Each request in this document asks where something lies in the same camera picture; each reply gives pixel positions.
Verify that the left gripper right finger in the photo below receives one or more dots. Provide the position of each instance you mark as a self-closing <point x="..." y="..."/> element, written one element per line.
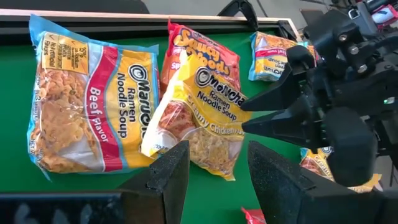
<point x="280" y="193"/>

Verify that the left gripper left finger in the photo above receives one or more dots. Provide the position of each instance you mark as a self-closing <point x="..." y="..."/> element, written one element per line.
<point x="168" y="186"/>

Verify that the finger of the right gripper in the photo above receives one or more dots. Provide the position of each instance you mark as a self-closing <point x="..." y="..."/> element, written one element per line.
<point x="280" y="129"/>
<point x="273" y="90"/>

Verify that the green table mat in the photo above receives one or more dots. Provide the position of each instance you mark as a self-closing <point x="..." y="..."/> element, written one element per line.
<point x="217" y="199"/>

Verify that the Saucy Noods red noodle pack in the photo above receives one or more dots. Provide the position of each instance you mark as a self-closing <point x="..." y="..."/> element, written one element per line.
<point x="253" y="217"/>
<point x="202" y="46"/>

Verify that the Maruchan beef ramen pack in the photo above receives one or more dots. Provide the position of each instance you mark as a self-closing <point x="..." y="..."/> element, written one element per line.
<point x="93" y="109"/>
<point x="270" y="59"/>

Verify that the red and white device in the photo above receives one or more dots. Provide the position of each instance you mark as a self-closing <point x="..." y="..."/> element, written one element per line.
<point x="384" y="15"/>

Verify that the black aluminium table frame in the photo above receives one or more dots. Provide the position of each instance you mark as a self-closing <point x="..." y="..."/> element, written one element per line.
<point x="93" y="29"/>

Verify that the Maruchan creamy chicken ramen pack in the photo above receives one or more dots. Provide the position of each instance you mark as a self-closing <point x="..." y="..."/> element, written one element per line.
<point x="314" y="165"/>
<point x="202" y="124"/>

